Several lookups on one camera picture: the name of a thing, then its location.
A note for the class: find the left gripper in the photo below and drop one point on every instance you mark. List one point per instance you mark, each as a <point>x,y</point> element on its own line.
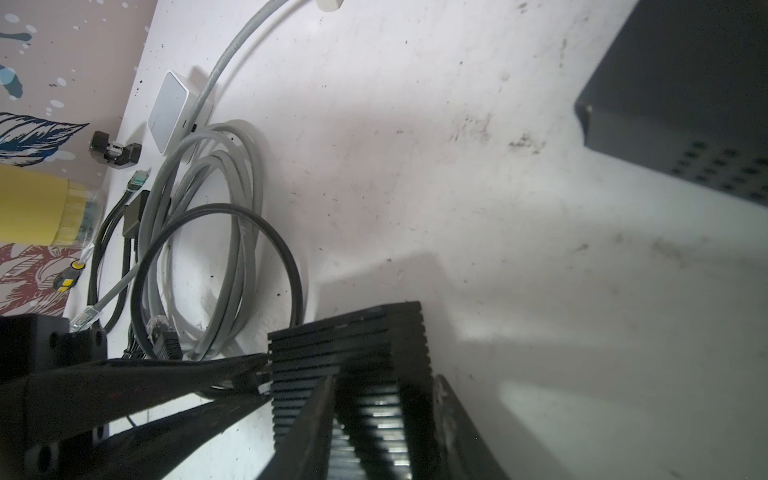
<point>63,403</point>

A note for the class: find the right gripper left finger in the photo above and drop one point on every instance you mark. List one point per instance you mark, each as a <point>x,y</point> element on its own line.
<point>304,452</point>

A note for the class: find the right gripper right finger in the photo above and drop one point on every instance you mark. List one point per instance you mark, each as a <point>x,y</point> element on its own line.
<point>461,452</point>

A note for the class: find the ribbed black network switch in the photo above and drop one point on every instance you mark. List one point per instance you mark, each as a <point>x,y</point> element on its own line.
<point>383,424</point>

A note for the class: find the yellow cup with markers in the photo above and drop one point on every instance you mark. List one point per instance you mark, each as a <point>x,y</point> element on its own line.
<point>39,209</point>

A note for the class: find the black stapler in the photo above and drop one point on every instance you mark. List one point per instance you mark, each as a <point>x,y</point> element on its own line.
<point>114,155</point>

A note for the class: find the grey USB adapter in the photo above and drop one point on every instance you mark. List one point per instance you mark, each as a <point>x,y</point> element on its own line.
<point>329,5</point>

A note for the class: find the black handled screwdriver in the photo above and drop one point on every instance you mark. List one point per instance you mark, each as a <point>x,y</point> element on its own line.
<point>69,277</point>

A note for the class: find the white small network switch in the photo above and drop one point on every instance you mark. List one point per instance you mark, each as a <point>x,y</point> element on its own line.
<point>171,117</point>

